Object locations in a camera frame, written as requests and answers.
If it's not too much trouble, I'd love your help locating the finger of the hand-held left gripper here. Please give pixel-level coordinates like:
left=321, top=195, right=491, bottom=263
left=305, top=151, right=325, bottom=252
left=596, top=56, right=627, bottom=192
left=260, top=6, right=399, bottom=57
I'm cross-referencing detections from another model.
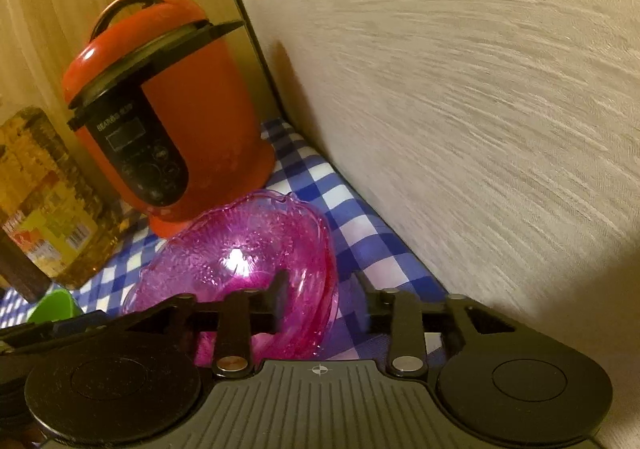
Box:
left=0, top=311, right=130, bottom=356

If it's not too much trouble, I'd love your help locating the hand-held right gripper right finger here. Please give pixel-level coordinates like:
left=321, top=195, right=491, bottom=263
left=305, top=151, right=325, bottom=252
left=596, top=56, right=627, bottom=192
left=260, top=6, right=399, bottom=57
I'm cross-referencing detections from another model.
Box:
left=356, top=274, right=516, bottom=377

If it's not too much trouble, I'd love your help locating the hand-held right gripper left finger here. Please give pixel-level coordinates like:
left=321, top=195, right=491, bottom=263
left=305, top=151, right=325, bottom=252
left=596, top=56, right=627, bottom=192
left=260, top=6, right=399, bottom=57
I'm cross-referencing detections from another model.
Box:
left=125, top=274, right=290, bottom=377

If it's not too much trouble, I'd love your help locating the green plastic bowl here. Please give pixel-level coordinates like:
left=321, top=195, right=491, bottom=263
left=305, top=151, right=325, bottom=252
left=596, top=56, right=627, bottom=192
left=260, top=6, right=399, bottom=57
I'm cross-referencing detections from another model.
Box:
left=27, top=290, right=85, bottom=325

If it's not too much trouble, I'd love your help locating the blue white checkered tablecloth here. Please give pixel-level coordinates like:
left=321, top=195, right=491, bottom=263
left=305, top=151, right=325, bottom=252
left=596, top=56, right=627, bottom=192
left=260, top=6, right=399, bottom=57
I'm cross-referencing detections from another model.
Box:
left=0, top=116, right=451, bottom=362

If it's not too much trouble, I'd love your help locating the brown cylindrical canister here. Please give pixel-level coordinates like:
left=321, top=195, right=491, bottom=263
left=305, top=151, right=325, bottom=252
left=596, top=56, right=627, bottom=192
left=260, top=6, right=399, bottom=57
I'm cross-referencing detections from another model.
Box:
left=0, top=224, right=53, bottom=302

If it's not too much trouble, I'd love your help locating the large cooking oil bottle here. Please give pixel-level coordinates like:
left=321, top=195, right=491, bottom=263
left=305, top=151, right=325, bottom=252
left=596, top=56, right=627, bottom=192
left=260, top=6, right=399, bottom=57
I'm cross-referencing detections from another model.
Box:
left=0, top=106, right=126, bottom=290

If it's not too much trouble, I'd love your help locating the red electric pressure cooker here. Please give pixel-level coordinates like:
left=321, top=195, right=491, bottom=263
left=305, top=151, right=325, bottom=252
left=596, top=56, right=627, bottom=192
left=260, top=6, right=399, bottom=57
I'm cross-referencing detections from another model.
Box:
left=61, top=0, right=277, bottom=237

